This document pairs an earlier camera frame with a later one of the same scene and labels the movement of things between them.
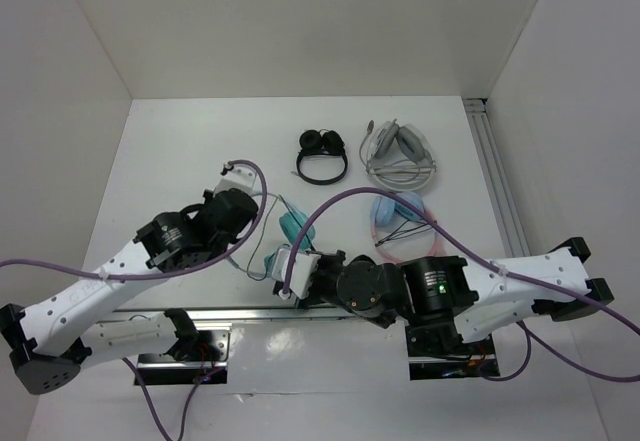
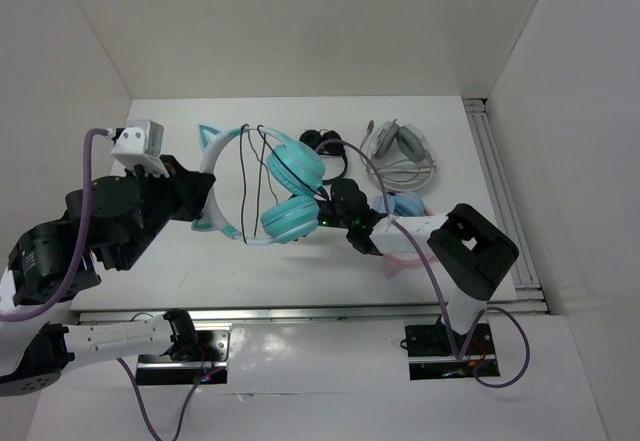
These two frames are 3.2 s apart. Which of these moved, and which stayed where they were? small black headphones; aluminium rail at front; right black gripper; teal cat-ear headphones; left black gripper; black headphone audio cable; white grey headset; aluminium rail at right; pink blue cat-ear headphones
Moved: black headphone audio cable; teal cat-ear headphones; right black gripper; left black gripper
Stayed: aluminium rail at right; white grey headset; small black headphones; pink blue cat-ear headphones; aluminium rail at front
